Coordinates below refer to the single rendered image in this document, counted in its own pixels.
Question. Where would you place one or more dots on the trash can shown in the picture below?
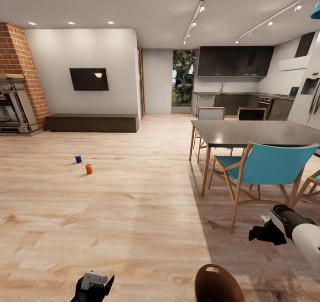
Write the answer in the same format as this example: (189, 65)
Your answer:
(211, 286)

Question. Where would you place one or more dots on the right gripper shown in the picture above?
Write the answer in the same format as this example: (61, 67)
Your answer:
(265, 234)

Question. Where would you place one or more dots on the wood fireplace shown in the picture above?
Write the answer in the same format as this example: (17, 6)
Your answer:
(16, 114)

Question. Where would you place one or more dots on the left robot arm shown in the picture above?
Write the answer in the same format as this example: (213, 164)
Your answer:
(93, 287)

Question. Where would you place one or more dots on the wall mounted tv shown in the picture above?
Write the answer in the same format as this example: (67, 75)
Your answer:
(89, 79)

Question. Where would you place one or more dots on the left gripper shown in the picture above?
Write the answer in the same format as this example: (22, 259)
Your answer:
(96, 293)

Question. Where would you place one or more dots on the breakfast table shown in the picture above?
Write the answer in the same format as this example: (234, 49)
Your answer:
(237, 134)

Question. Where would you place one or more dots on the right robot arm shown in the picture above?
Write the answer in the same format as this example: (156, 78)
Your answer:
(284, 221)

